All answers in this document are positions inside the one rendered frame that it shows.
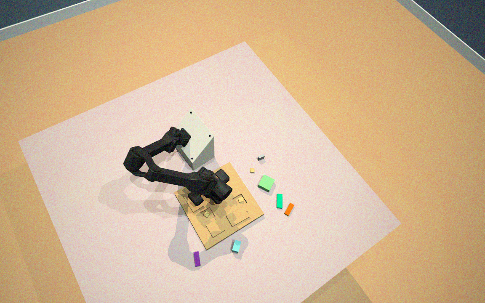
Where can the tan puzzle board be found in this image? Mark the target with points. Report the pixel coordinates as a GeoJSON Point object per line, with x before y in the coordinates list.
{"type": "Point", "coordinates": [226, 218]}

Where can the purple rectangular block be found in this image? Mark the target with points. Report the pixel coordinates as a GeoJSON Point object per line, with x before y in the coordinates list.
{"type": "Point", "coordinates": [197, 258]}

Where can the orange flat bar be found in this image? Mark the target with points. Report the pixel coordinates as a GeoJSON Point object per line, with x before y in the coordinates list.
{"type": "Point", "coordinates": [287, 212]}

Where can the teal block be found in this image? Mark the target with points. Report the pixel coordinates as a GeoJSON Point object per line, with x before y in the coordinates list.
{"type": "Point", "coordinates": [236, 246]}

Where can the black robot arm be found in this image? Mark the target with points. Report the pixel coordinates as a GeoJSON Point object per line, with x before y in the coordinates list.
{"type": "Point", "coordinates": [195, 182]}

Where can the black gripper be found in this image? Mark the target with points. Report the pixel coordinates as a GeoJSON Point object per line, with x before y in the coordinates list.
{"type": "Point", "coordinates": [197, 199]}

